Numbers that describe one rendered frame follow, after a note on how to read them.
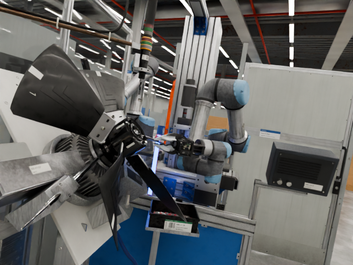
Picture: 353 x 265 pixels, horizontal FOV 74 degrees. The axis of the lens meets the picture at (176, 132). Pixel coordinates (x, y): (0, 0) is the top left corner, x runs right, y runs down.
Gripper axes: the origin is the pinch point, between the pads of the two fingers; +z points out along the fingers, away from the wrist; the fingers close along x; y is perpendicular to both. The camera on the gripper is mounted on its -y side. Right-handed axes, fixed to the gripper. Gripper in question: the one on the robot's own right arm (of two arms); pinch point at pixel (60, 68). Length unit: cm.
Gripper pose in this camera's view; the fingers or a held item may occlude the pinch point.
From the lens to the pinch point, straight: 147.1
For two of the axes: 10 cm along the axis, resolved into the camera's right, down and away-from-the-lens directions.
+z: -6.4, -0.5, -7.7
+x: -7.3, -2.9, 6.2
